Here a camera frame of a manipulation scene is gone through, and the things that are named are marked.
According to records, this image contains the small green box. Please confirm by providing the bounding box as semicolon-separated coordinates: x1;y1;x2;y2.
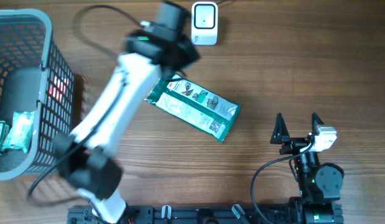
0;121;10;156

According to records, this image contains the large green 3M package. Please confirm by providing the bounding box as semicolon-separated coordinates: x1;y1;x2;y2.
146;73;241;142

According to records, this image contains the grey plastic basket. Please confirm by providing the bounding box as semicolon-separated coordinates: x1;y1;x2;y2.
0;9;75;181

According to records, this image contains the light green wipes pack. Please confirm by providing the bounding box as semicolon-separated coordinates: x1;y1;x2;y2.
2;111;34;153

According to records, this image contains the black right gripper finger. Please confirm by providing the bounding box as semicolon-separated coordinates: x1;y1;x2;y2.
270;113;290;144
312;113;324;134

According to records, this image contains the red tissue pack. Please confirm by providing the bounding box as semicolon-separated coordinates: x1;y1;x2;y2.
49;76;69;101

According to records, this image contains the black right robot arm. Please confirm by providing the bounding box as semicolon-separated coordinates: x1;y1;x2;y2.
270;113;345;224

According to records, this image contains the white barcode scanner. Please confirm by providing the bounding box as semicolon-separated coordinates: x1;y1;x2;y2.
191;1;218;45

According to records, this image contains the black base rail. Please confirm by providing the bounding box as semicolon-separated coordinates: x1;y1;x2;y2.
67;203;344;224

